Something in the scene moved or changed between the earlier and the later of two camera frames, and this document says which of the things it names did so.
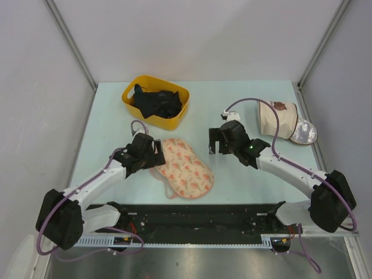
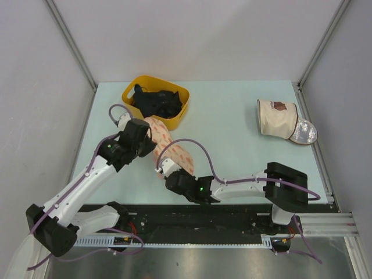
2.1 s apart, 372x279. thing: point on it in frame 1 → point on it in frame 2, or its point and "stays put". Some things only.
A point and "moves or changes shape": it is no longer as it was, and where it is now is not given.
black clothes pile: x=161 y=103 stays put
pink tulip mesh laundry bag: x=184 y=174 moves or changes shape
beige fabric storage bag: x=292 y=127 stays put
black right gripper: x=215 y=135 → x=184 y=171
